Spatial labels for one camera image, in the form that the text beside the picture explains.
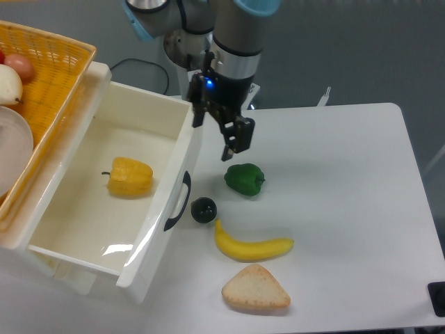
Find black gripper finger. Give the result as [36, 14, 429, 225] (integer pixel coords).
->
[192, 101, 208, 127]
[220, 115, 255, 161]

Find black corner device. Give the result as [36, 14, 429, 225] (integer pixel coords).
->
[428, 281, 445, 317]

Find black cable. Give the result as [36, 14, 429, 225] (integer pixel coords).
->
[110, 58, 170, 95]

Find open white drawer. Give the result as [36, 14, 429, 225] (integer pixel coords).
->
[29, 83, 202, 303]

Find yellow banana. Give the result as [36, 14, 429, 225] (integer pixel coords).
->
[214, 219, 294, 262]

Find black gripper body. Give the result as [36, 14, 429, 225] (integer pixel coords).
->
[187, 50, 254, 122]

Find black drawer handle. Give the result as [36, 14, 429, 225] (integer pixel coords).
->
[163, 170, 191, 232]

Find black round fruit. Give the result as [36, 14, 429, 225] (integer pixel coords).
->
[191, 197, 218, 223]

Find yellow woven basket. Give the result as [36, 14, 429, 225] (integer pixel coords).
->
[1, 21, 97, 230]

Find yellow bell pepper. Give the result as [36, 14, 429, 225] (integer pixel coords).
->
[101, 157, 154, 197]

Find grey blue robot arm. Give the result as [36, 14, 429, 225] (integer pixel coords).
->
[122, 1, 280, 161]

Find white drawer cabinet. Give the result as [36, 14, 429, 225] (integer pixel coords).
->
[1, 62, 111, 294]

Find green bell pepper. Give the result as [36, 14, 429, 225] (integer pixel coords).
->
[224, 163, 266, 197]

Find triangular bread slice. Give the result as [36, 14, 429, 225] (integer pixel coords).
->
[221, 264, 291, 310]

